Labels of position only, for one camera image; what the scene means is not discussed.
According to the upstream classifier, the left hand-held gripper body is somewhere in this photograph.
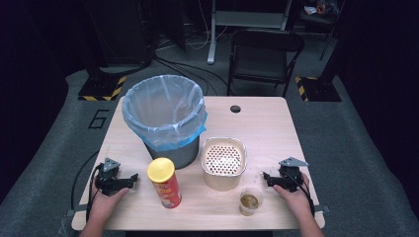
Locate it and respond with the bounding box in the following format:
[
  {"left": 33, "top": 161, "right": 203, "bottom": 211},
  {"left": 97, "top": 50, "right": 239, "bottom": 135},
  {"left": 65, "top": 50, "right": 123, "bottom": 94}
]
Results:
[{"left": 94, "top": 157, "right": 131, "bottom": 198}]

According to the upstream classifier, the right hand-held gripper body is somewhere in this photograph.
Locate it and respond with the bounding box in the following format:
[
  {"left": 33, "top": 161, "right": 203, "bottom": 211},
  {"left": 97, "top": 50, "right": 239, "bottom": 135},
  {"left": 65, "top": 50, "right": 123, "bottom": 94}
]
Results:
[{"left": 275, "top": 156, "right": 310, "bottom": 194}]

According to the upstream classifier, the red chip can yellow lid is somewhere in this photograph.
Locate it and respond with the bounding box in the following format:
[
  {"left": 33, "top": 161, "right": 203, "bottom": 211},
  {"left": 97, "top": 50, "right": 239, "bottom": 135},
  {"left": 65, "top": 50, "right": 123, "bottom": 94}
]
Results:
[{"left": 146, "top": 157, "right": 183, "bottom": 209}]

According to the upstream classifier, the grey trash bin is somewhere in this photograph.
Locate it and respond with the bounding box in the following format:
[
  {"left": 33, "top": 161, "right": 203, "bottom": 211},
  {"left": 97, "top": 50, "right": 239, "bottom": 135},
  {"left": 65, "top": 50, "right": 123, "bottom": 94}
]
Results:
[{"left": 143, "top": 133, "right": 202, "bottom": 171}]

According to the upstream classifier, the person's right hand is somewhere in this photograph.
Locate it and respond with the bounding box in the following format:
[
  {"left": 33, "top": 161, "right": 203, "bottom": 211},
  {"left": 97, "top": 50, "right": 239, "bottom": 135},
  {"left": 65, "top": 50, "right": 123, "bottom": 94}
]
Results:
[{"left": 272, "top": 172, "right": 314, "bottom": 221}]

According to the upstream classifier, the person's left hand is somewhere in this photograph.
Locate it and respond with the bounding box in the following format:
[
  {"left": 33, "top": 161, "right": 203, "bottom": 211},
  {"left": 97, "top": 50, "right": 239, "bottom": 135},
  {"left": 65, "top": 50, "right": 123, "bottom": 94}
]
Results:
[{"left": 87, "top": 185, "right": 130, "bottom": 229}]

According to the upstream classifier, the clear cup with brown liquid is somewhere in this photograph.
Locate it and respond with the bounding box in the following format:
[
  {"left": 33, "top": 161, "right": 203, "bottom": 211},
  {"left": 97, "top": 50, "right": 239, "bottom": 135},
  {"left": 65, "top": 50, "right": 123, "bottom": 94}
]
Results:
[{"left": 238, "top": 187, "right": 264, "bottom": 217}]

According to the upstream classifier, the beige perforated strainer container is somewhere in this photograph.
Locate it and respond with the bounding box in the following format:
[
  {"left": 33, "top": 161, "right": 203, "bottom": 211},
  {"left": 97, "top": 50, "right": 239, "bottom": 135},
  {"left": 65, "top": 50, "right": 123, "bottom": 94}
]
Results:
[{"left": 200, "top": 136, "right": 248, "bottom": 193}]

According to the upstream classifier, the hazard striped black base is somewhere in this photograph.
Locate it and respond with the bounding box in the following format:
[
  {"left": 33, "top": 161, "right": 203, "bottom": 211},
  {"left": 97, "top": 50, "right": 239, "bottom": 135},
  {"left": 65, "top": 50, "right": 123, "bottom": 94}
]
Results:
[
  {"left": 77, "top": 75, "right": 127, "bottom": 103},
  {"left": 293, "top": 75, "right": 343, "bottom": 103}
]

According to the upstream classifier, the black folding chair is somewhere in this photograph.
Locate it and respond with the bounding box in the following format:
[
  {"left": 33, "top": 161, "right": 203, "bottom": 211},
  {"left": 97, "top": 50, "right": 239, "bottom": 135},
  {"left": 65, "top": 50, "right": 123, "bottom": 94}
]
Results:
[{"left": 226, "top": 29, "right": 305, "bottom": 99}]

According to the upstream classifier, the dark cabinet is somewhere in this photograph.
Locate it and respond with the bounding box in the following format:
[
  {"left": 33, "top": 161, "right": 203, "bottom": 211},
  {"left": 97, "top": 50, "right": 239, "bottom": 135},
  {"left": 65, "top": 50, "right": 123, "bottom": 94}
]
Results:
[{"left": 81, "top": 0, "right": 156, "bottom": 71}]

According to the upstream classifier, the dark chair with clutter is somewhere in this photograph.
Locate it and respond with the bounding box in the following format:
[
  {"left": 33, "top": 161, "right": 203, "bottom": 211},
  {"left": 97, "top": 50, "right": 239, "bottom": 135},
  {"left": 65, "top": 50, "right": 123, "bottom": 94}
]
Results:
[{"left": 297, "top": 0, "right": 346, "bottom": 61}]

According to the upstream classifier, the left hand-held gripper black cable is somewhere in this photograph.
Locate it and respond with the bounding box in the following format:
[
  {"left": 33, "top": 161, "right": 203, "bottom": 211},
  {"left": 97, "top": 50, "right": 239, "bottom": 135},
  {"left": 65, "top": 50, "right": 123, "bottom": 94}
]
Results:
[{"left": 85, "top": 163, "right": 104, "bottom": 222}]

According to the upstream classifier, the hand-held gripper black cable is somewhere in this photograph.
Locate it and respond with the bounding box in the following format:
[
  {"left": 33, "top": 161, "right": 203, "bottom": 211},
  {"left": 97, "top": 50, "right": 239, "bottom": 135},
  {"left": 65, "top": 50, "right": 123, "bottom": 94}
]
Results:
[
  {"left": 85, "top": 163, "right": 104, "bottom": 222},
  {"left": 290, "top": 173, "right": 316, "bottom": 217}
]

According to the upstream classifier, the right hand-held gripper black cable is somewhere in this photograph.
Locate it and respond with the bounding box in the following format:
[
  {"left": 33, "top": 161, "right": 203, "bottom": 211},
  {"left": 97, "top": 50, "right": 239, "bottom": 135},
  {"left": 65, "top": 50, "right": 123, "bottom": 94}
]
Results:
[{"left": 290, "top": 173, "right": 316, "bottom": 217}]

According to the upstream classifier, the thin black cable beside table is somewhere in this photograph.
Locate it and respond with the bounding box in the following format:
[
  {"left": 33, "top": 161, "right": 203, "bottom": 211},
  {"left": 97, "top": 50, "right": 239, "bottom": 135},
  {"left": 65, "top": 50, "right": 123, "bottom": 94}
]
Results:
[{"left": 70, "top": 149, "right": 101, "bottom": 211}]

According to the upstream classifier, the black floor cable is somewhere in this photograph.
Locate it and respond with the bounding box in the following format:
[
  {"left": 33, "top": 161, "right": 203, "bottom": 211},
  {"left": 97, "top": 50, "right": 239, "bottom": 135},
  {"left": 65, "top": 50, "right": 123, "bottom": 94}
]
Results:
[
  {"left": 154, "top": 59, "right": 210, "bottom": 97},
  {"left": 153, "top": 56, "right": 231, "bottom": 97}
]

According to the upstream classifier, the white cable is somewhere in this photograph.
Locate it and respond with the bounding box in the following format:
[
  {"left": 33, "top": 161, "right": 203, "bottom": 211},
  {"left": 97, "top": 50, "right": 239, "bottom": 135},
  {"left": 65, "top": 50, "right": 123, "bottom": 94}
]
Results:
[{"left": 189, "top": 0, "right": 229, "bottom": 51}]

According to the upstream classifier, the white desk frame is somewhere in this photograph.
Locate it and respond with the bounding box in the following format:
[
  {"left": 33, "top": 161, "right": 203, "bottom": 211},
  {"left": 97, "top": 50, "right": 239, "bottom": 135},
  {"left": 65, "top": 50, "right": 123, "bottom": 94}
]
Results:
[{"left": 207, "top": 0, "right": 293, "bottom": 65}]

